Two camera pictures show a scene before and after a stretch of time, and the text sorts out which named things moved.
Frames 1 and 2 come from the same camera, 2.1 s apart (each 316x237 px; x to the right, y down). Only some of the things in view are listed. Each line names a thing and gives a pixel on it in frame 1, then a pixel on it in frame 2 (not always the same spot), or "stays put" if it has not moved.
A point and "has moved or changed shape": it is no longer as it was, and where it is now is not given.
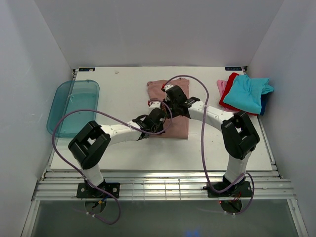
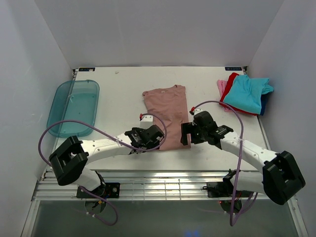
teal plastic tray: x=70 y=96 stays put
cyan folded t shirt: x=246 y=93 stays put
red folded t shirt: x=231 y=79 stays put
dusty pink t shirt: x=178 y=129 has moved or changed shape
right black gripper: x=167 y=100 → x=188 y=128
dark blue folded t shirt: x=264 y=98 stays put
